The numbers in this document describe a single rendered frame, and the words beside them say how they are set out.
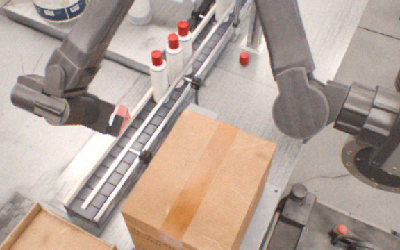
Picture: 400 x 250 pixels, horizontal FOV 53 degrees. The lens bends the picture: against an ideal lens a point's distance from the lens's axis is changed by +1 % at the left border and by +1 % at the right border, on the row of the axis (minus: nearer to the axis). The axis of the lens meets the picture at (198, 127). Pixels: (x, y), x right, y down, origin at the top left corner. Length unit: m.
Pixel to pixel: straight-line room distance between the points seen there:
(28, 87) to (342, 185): 1.77
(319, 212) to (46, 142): 1.17
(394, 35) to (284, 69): 2.56
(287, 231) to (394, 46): 1.66
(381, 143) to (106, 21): 0.46
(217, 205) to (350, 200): 1.44
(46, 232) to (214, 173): 0.54
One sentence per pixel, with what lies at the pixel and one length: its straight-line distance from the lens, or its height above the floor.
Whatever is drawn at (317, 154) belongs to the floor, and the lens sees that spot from 2.31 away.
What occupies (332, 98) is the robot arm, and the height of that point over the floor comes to 1.48.
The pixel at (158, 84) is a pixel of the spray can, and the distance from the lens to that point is 1.23.
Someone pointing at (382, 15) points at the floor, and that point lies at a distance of 3.25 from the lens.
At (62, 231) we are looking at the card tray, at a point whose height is 0.83.
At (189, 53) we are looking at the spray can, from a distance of 1.31.
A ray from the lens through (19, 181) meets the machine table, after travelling 1.32.
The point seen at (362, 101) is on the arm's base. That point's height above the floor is 1.48.
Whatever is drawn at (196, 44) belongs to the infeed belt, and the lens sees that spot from 1.49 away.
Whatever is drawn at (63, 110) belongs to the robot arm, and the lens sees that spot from 0.76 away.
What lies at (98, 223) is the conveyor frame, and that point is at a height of 0.86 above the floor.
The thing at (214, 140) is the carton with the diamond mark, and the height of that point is 1.12.
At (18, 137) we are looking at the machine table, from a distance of 1.41.
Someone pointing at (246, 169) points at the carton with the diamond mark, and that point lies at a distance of 0.90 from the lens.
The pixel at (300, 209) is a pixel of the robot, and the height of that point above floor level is 0.28.
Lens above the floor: 1.91
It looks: 55 degrees down
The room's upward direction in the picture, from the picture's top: straight up
